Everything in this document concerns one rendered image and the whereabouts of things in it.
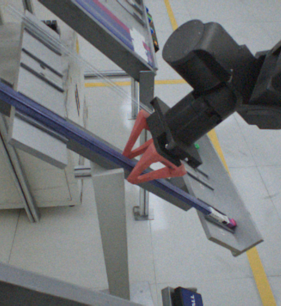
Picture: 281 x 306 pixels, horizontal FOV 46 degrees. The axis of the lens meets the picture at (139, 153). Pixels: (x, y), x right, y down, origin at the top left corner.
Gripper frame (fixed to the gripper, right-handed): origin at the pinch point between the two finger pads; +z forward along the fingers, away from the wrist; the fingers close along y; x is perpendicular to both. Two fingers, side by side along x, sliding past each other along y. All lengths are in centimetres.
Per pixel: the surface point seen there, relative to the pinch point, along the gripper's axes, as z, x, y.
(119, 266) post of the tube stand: 32.7, 32.0, -7.6
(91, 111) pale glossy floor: 66, 67, -138
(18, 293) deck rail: 11.6, -9.9, 15.8
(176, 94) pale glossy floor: 23, 106, -146
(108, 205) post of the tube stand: 15.5, 11.6, -7.8
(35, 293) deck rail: 10.4, -8.6, 16.0
